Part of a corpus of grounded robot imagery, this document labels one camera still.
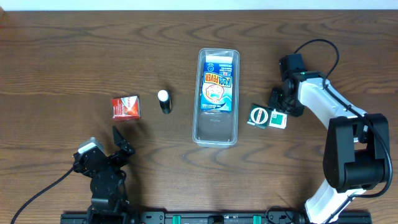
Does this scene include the blue Kool Fever box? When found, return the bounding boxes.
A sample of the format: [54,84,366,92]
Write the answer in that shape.
[200,62,234,113]

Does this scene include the white green Panadol box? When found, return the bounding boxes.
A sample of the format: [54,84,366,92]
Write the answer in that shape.
[269,110,287,129]

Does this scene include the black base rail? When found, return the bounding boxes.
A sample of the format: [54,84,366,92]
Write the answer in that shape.
[60,208,373,224]

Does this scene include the red white small box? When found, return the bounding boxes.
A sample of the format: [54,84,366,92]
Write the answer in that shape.
[111,96,141,121]

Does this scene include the green Zam-Buk box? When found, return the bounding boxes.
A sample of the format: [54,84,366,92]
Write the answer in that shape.
[247,104,271,129]

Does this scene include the clear plastic container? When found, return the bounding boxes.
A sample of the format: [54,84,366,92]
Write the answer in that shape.
[192,48,240,148]

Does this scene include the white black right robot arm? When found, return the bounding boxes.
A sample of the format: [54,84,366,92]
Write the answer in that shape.
[270,68,392,223]

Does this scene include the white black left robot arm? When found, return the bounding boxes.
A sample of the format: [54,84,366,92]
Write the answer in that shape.
[73,126,139,224]

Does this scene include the black bottle white cap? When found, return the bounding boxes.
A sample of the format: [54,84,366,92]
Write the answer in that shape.
[157,90,172,114]

